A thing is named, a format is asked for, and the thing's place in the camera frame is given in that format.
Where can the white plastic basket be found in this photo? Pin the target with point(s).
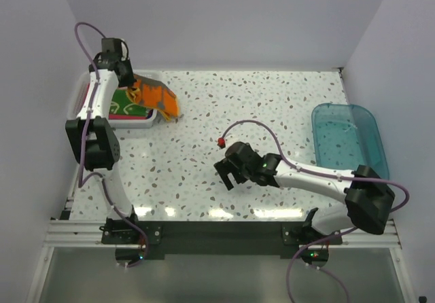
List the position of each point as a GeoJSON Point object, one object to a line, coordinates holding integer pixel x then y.
{"type": "Point", "coordinates": [129, 122]}

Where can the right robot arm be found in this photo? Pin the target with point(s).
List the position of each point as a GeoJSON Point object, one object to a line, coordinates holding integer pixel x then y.
{"type": "Point", "coordinates": [362, 200]}

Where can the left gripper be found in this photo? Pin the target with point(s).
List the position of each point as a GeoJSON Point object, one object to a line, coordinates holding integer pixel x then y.
{"type": "Point", "coordinates": [131, 79]}

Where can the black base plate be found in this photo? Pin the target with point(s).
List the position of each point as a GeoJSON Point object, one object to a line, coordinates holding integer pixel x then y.
{"type": "Point", "coordinates": [204, 238]}

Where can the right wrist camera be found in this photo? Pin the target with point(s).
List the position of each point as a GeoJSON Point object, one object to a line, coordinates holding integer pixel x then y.
{"type": "Point", "coordinates": [221, 143]}

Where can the teal plastic tub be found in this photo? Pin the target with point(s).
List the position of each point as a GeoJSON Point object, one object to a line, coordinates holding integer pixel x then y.
{"type": "Point", "coordinates": [346, 136]}

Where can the aluminium rail frame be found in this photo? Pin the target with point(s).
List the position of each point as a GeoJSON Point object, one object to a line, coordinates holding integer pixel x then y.
{"type": "Point", "coordinates": [82, 228]}

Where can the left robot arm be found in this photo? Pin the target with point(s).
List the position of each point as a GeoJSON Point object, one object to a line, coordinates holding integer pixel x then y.
{"type": "Point", "coordinates": [96, 147]}

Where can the orange grey patterned towel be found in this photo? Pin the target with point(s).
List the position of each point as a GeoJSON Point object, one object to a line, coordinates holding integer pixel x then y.
{"type": "Point", "coordinates": [154, 94]}

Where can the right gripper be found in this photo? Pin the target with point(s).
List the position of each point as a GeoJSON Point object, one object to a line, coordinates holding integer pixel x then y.
{"type": "Point", "coordinates": [224, 167]}

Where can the yellow green patterned towel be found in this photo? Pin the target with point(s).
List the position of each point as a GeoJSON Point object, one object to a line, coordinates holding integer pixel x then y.
{"type": "Point", "coordinates": [127, 102]}

